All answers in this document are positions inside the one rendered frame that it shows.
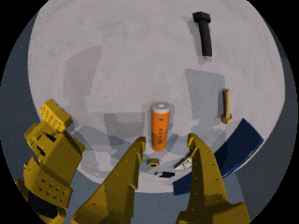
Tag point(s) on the white domino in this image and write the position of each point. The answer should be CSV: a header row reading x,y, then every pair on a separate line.
x,y
184,163

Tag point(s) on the black usb stick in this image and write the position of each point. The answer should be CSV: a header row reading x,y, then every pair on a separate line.
x,y
165,174

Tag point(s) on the blue rack of bins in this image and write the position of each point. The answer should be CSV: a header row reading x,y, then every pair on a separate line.
x,y
237,149

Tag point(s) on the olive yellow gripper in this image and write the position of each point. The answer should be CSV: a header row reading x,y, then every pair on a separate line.
x,y
113,201

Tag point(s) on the brass hex nut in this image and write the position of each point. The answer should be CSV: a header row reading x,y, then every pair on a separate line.
x,y
153,163

